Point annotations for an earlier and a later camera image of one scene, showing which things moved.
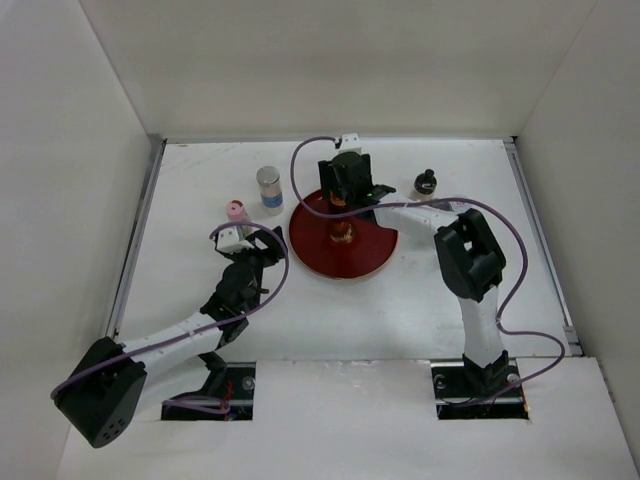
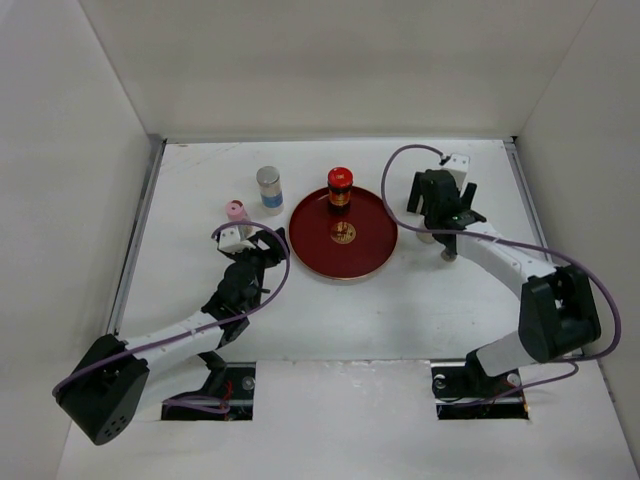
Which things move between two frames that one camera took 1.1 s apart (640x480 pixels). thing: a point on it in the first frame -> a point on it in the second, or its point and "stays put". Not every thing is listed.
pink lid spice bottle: x=236 y=212 stays put
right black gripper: x=327 y=174 -> x=468 y=196
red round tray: x=338 y=247 stays put
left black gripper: x=272 y=243 stays put
